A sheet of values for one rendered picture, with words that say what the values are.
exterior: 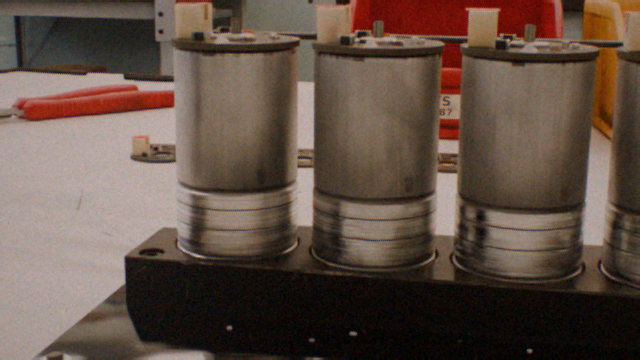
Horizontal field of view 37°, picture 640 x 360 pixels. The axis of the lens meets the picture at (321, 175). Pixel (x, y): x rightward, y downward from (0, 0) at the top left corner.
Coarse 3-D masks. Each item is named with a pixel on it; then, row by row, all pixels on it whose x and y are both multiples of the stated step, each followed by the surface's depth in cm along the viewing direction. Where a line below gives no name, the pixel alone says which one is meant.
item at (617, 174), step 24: (624, 72) 17; (624, 96) 17; (624, 120) 17; (624, 144) 17; (624, 168) 17; (624, 192) 17; (624, 216) 17; (624, 240) 17; (600, 264) 18; (624, 264) 17
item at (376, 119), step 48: (336, 96) 17; (384, 96) 17; (432, 96) 17; (336, 144) 17; (384, 144) 17; (432, 144) 18; (336, 192) 18; (384, 192) 17; (432, 192) 18; (336, 240) 18; (384, 240) 18; (432, 240) 18
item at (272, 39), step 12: (192, 36) 18; (204, 36) 18; (252, 36) 18; (264, 36) 19; (276, 36) 18; (288, 36) 19; (192, 48) 18; (204, 48) 17; (216, 48) 17; (228, 48) 17; (240, 48) 17; (252, 48) 17; (264, 48) 17; (276, 48) 18
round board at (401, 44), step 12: (348, 36) 17; (360, 36) 19; (324, 48) 17; (336, 48) 17; (348, 48) 17; (360, 48) 17; (372, 48) 17; (384, 48) 17; (396, 48) 17; (408, 48) 17; (420, 48) 17; (432, 48) 17
